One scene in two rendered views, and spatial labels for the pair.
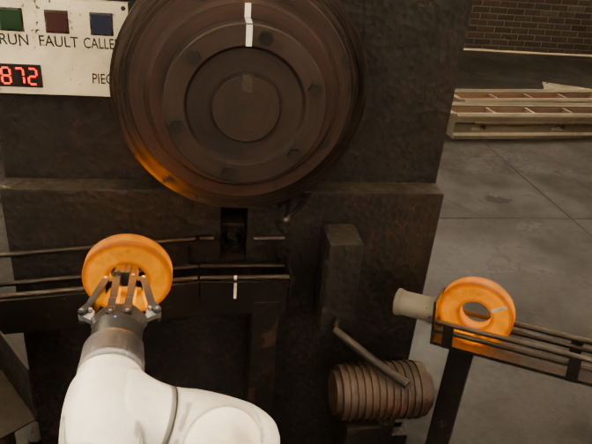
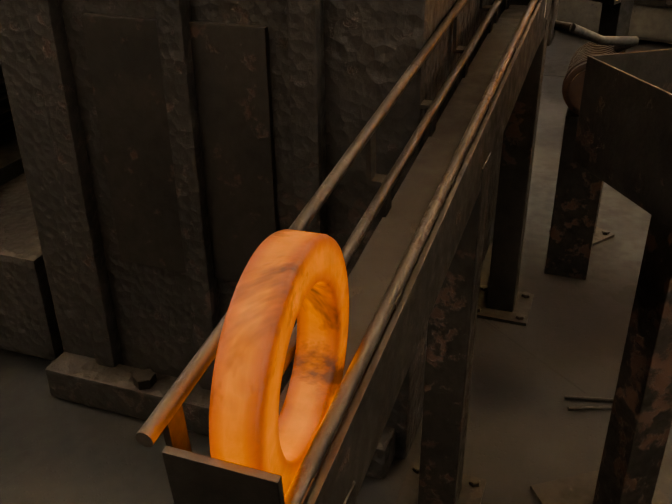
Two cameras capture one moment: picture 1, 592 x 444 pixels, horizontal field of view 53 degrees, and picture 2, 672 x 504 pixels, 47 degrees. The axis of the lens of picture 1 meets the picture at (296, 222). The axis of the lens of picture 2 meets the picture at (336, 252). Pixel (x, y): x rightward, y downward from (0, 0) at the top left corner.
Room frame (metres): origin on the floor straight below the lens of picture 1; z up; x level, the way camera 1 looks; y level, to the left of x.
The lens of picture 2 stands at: (0.66, 1.54, 0.97)
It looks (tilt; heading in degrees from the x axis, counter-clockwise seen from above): 29 degrees down; 301
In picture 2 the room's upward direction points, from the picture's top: 1 degrees counter-clockwise
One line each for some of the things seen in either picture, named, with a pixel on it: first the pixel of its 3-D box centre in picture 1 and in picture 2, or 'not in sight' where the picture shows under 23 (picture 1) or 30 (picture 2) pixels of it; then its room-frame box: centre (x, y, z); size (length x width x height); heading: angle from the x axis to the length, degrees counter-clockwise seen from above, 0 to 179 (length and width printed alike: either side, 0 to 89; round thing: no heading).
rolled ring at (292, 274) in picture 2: not in sight; (288, 366); (0.90, 1.19, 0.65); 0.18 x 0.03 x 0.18; 103
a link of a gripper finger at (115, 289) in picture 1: (114, 299); not in sight; (0.79, 0.28, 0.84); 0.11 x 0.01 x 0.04; 13
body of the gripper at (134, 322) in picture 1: (118, 327); not in sight; (0.72, 0.26, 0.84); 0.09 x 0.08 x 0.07; 11
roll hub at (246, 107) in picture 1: (245, 105); not in sight; (1.01, 0.11, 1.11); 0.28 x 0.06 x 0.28; 101
